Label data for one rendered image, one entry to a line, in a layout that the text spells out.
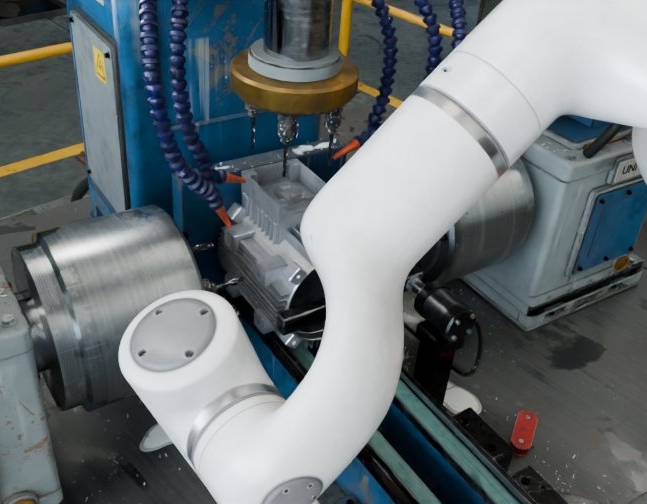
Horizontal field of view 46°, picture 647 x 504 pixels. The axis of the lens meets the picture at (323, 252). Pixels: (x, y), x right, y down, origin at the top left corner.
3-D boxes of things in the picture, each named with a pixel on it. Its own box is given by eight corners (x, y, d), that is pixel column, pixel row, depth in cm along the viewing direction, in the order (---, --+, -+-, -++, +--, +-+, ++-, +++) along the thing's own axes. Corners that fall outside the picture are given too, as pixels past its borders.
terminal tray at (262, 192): (239, 210, 121) (239, 171, 117) (295, 195, 126) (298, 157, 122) (276, 248, 113) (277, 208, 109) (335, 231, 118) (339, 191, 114)
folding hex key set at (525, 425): (527, 459, 118) (529, 451, 117) (506, 452, 119) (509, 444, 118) (536, 421, 125) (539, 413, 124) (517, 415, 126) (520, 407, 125)
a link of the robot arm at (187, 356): (313, 443, 57) (253, 368, 63) (263, 339, 48) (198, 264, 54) (220, 513, 55) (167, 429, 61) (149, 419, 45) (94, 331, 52)
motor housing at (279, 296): (216, 293, 128) (215, 196, 117) (311, 263, 137) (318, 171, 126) (274, 365, 114) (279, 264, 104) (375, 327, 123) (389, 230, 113)
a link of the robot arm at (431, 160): (596, 236, 52) (286, 562, 51) (441, 141, 62) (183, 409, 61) (567, 161, 45) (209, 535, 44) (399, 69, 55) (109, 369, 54)
